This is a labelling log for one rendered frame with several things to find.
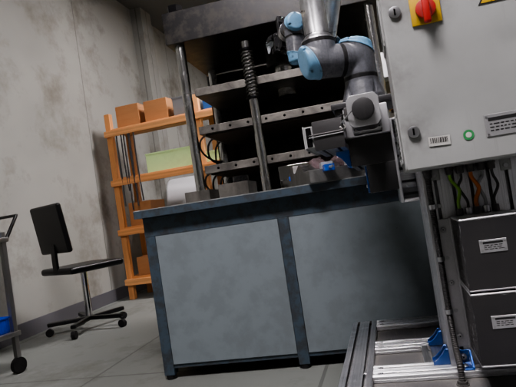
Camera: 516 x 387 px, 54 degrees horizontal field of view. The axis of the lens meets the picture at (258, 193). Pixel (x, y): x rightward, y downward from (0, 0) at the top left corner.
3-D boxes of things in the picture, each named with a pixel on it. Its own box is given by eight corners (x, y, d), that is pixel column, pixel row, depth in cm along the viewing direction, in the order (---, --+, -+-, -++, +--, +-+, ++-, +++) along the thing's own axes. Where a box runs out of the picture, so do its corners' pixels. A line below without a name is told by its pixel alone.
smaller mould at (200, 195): (210, 200, 253) (209, 189, 253) (186, 204, 256) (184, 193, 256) (219, 200, 270) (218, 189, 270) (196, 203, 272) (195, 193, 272)
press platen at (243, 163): (383, 143, 298) (382, 135, 298) (205, 173, 320) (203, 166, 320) (379, 153, 370) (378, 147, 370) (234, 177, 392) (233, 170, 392)
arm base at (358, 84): (386, 95, 171) (382, 66, 171) (342, 104, 175) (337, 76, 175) (386, 103, 186) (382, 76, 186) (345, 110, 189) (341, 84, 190)
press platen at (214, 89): (370, 61, 302) (368, 53, 302) (195, 97, 324) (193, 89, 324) (368, 85, 370) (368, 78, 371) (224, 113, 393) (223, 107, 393)
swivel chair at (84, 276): (75, 323, 428) (59, 207, 431) (145, 315, 418) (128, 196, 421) (30, 345, 366) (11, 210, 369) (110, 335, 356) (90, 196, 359)
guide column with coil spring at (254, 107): (280, 252, 305) (248, 39, 309) (271, 253, 306) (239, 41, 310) (282, 250, 311) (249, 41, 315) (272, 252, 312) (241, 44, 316)
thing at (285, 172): (326, 188, 303) (322, 159, 304) (282, 195, 309) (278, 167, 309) (332, 189, 352) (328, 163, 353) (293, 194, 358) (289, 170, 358)
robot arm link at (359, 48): (383, 69, 176) (377, 31, 176) (347, 73, 173) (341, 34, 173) (368, 79, 187) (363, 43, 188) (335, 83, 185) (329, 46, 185)
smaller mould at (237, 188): (249, 194, 244) (247, 180, 245) (219, 199, 247) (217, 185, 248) (258, 194, 264) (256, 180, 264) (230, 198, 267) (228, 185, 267)
